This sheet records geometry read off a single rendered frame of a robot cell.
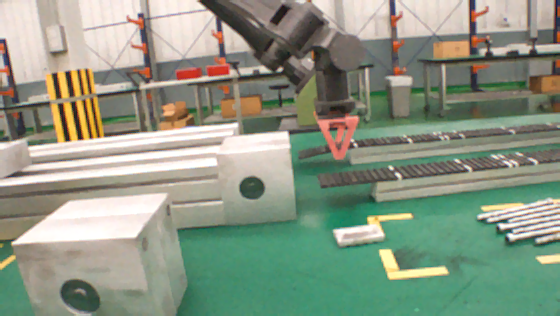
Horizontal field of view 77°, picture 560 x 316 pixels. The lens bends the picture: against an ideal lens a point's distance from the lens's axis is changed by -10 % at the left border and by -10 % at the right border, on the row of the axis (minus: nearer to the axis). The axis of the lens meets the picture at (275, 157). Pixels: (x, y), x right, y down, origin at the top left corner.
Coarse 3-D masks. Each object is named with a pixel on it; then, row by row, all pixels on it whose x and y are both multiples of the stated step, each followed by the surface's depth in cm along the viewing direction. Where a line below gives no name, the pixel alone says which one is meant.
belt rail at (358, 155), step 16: (416, 144) 69; (432, 144) 69; (448, 144) 69; (464, 144) 70; (480, 144) 70; (496, 144) 69; (512, 144) 69; (528, 144) 69; (544, 144) 69; (352, 160) 70; (368, 160) 70; (384, 160) 70
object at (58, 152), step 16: (192, 128) 74; (208, 128) 73; (224, 128) 73; (48, 144) 76; (64, 144) 74; (80, 144) 74; (96, 144) 74; (112, 144) 67; (128, 144) 66; (144, 144) 66; (160, 144) 66; (176, 144) 66; (192, 144) 66; (208, 144) 67; (32, 160) 67; (48, 160) 67; (64, 160) 68
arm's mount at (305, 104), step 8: (312, 80) 108; (304, 88) 110; (312, 88) 109; (296, 96) 117; (304, 96) 109; (312, 96) 109; (296, 104) 110; (304, 104) 110; (312, 104) 110; (304, 112) 111; (312, 112) 110; (304, 120) 111; (312, 120) 111
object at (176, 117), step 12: (444, 48) 515; (456, 48) 516; (468, 48) 516; (540, 84) 508; (552, 84) 504; (252, 96) 566; (168, 108) 569; (180, 108) 582; (228, 108) 547; (252, 108) 547; (168, 120) 560; (180, 120) 557; (192, 120) 591
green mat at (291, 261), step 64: (384, 128) 98; (448, 128) 91; (320, 192) 58; (512, 192) 49; (0, 256) 46; (192, 256) 42; (256, 256) 41; (320, 256) 40; (448, 256) 36; (512, 256) 35
